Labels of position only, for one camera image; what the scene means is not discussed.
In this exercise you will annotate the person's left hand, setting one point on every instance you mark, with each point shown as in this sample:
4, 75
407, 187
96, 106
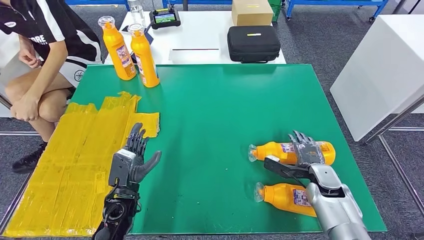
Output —
24, 107

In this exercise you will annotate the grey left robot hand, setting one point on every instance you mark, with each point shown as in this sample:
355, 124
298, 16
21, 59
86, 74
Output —
139, 145

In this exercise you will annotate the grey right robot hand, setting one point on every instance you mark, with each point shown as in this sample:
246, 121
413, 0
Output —
308, 152

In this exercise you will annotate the person's right hand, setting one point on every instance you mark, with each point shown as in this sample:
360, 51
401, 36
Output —
30, 58

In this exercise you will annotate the orange detergent bottle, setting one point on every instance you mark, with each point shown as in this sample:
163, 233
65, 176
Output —
281, 198
268, 154
116, 49
145, 59

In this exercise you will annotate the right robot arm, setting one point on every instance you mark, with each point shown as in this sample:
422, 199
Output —
334, 205

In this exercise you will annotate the person's left forearm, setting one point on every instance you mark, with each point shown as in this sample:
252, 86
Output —
48, 69

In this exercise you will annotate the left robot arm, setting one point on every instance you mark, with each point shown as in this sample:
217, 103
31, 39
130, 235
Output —
114, 212

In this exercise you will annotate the white bench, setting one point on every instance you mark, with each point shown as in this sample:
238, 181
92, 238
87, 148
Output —
6, 49

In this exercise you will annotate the person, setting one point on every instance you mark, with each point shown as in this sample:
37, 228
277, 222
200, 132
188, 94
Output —
59, 30

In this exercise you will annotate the yellow taped plastic sheet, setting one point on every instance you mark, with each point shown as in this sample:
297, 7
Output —
66, 165

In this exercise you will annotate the green table mat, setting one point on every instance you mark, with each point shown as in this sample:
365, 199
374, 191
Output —
215, 132

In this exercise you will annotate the blue metal rack beam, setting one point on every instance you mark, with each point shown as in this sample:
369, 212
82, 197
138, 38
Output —
99, 2

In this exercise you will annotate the white side table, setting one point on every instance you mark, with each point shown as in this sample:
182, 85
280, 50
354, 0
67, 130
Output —
381, 69

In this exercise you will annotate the clear drinking glass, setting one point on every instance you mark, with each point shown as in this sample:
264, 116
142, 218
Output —
136, 10

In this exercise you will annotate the black zip case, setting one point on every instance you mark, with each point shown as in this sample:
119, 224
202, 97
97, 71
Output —
253, 44

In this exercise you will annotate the white desk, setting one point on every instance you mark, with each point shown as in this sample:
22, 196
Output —
198, 33

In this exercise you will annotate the black controller with screen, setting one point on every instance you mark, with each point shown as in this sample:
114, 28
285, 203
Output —
164, 18

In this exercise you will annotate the green plastic crate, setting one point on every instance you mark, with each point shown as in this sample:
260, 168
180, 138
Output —
275, 8

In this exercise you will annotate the brown cardboard box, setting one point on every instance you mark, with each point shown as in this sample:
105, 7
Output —
252, 13

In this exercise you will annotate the grey metal bench frame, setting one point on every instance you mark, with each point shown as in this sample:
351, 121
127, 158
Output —
16, 133

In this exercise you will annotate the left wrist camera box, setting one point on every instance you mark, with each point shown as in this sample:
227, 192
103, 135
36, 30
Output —
121, 167

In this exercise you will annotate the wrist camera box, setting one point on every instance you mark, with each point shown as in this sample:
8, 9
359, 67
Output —
281, 167
121, 167

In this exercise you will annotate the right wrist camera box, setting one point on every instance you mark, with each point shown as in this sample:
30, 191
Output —
281, 167

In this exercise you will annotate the grey metal table frame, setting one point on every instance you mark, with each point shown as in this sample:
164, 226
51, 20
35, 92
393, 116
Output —
407, 128

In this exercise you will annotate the blue metal cart frame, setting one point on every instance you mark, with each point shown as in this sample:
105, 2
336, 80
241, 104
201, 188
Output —
331, 2

